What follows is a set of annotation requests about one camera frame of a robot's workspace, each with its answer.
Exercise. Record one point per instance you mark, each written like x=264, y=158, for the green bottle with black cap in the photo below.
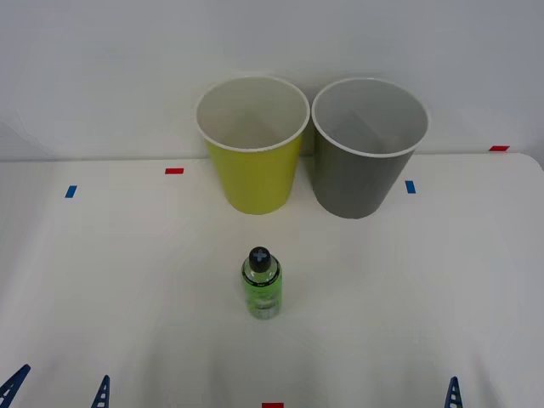
x=261, y=289

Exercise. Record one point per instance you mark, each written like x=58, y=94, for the yellow-green plastic bin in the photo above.
x=255, y=178

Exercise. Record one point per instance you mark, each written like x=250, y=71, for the grey plastic bin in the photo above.
x=357, y=183

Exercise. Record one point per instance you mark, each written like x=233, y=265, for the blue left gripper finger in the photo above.
x=13, y=387
x=102, y=395

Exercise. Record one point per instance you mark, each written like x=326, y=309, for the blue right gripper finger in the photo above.
x=454, y=395

